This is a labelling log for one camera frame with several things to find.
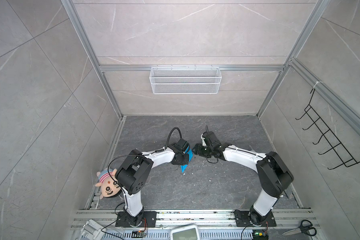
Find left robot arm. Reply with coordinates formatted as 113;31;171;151
116;139;193;217

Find black wire hook rack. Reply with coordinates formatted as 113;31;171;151
295;89;360;170

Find plush doll toy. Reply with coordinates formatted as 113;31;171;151
95;169;121;200

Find black handled scissors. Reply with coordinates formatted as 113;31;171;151
282;220;317;237

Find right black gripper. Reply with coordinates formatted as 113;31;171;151
191;143;214;158

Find white wire mesh basket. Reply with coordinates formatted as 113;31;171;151
150;67;222;95

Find small orange circuit board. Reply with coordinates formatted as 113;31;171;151
132;230;147;238

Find white clamp device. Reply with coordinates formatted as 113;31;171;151
81;220;107;240

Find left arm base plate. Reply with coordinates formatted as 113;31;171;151
115;210;157;228

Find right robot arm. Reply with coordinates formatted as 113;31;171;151
192;131;294;226

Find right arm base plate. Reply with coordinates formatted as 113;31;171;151
233;210;277;227

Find blue square paper sheet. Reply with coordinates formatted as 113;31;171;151
181;148;193;173

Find small green circuit board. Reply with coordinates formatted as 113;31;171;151
253;230;269;240

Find white display device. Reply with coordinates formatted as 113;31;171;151
170;225;201;240

